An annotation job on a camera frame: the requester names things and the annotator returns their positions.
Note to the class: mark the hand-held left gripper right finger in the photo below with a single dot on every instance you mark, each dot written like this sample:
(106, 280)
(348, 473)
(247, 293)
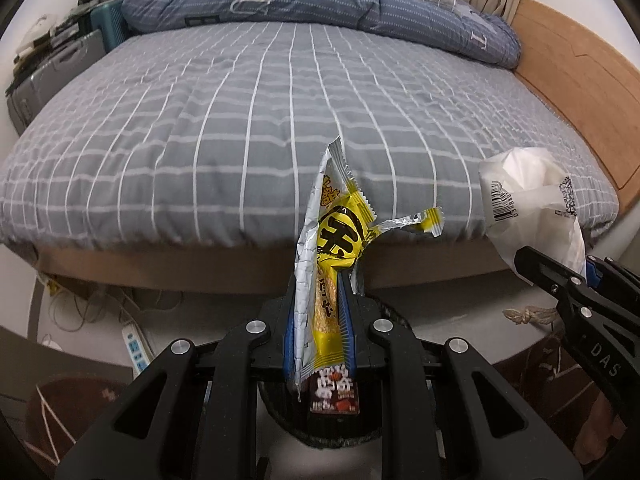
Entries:
(347, 330)

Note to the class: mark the white plastic bag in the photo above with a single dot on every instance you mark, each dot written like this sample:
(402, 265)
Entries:
(530, 195)

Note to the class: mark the yellow silver snack wrapper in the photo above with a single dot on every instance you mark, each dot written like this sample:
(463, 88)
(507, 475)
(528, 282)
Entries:
(335, 240)

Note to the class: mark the brown patterned rug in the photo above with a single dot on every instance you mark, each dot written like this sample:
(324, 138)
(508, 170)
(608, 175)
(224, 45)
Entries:
(75, 410)
(540, 385)

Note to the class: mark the teal storage box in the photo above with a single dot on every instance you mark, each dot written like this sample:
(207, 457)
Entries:
(110, 25)

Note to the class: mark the white power strip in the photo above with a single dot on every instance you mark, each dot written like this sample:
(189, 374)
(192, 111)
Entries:
(135, 350)

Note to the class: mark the brown cookie box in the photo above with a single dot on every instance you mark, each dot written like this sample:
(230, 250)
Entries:
(334, 390)

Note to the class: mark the person's right hand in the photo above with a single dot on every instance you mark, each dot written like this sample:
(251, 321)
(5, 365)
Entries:
(605, 420)

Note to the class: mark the pile of dark items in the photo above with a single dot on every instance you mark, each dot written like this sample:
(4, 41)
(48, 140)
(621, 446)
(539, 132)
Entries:
(75, 20)

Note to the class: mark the blue striped quilt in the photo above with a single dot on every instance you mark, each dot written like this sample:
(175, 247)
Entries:
(300, 0)

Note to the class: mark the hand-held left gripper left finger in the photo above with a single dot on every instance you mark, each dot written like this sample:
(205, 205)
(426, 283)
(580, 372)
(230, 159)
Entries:
(288, 340)

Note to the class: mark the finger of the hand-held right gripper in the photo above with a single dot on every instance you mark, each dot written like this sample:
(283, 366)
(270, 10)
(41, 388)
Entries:
(593, 272)
(545, 272)

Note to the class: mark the wooden bed headboard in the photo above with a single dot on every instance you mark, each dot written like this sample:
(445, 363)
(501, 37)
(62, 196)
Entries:
(575, 70)

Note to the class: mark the grey checked bed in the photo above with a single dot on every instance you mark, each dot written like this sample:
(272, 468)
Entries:
(250, 135)

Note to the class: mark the grey suitcase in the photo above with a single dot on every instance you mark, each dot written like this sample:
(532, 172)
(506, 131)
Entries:
(55, 75)

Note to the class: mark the black trash bin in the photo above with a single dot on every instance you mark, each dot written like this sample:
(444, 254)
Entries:
(320, 435)

